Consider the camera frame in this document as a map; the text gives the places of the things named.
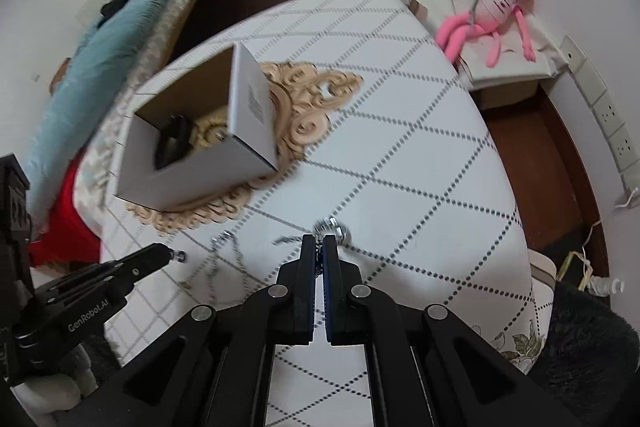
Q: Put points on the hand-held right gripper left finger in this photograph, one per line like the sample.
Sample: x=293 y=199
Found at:
x=310 y=274

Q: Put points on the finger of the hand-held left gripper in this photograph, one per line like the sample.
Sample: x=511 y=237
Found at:
x=142 y=261

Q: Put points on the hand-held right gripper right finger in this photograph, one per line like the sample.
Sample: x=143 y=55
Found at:
x=328 y=279

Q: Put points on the white cardboard box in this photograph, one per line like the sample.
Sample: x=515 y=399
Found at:
x=200 y=177

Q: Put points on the white fluffy object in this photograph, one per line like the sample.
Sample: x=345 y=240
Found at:
x=50 y=389

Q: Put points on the red cloth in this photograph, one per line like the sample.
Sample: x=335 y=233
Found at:
x=65 y=227

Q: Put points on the black item in box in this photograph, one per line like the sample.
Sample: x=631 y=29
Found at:
x=171 y=142

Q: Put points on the white checkered tablecloth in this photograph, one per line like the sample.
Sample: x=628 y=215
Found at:
x=400 y=147

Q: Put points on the beige lace doily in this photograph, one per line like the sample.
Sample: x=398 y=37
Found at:
x=305 y=102

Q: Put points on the teal fuzzy blanket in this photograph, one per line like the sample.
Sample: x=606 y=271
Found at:
x=115 y=57

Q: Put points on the dark fuzzy cushion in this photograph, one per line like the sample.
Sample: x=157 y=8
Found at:
x=585 y=347

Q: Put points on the white cushioned stool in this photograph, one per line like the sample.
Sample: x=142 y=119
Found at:
x=505 y=74

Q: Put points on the clear plastic bottle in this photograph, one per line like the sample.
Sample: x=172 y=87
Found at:
x=606 y=287

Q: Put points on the pink plush toy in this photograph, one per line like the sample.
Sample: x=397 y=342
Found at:
x=492 y=4

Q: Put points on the white wall socket strip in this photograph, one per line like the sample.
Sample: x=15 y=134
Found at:
x=607 y=112

